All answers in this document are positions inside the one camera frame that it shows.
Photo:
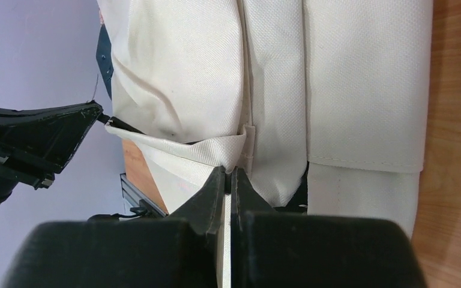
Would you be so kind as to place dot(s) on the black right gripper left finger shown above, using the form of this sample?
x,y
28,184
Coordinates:
x,y
183,249

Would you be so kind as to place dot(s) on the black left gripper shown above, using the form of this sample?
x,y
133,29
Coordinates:
x,y
36,145

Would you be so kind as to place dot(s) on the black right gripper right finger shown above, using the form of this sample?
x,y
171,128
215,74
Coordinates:
x,y
279,249

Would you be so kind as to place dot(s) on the beige canvas backpack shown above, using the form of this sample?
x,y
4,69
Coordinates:
x,y
336,91

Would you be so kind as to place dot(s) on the dark blue leaf dish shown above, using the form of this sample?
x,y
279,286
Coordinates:
x,y
103,58

